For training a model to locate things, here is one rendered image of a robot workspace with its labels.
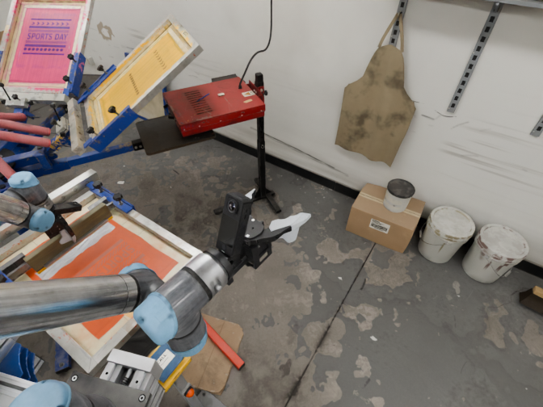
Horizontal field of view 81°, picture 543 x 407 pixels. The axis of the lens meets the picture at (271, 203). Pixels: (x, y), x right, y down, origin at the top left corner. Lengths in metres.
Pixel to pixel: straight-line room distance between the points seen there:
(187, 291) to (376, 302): 2.08
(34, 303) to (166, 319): 0.18
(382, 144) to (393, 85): 0.46
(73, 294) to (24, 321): 0.07
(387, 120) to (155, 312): 2.22
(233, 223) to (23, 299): 0.31
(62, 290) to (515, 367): 2.56
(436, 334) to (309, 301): 0.87
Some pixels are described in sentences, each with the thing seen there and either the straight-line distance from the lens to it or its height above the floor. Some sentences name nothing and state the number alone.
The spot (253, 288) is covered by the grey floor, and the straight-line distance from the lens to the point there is 2.47.
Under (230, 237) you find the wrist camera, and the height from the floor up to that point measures 1.71.
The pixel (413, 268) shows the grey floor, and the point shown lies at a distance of 2.79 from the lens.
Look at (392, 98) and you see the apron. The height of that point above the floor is 1.08.
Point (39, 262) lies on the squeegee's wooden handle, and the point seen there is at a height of 1.10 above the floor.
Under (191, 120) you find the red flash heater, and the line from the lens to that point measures 2.07.
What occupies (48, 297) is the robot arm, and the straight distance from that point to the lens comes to 0.58.
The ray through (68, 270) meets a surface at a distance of 1.67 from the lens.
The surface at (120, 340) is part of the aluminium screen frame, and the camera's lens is 1.36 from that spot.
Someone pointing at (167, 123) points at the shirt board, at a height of 0.95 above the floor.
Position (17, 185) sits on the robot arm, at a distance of 1.36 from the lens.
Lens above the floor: 2.16
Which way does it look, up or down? 46 degrees down
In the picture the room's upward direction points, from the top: straight up
